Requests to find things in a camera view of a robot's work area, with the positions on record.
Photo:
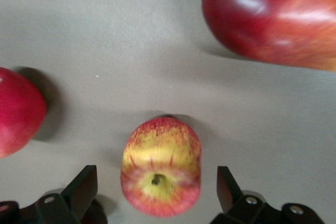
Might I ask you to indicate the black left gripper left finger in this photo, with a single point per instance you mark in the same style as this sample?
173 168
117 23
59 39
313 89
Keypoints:
81 187

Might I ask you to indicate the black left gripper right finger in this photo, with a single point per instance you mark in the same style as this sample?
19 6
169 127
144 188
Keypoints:
228 190

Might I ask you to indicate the small red-yellow apple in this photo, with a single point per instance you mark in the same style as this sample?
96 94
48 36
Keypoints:
161 166

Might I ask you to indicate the red-yellow mango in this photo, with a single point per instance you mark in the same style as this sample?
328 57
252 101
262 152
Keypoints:
275 16

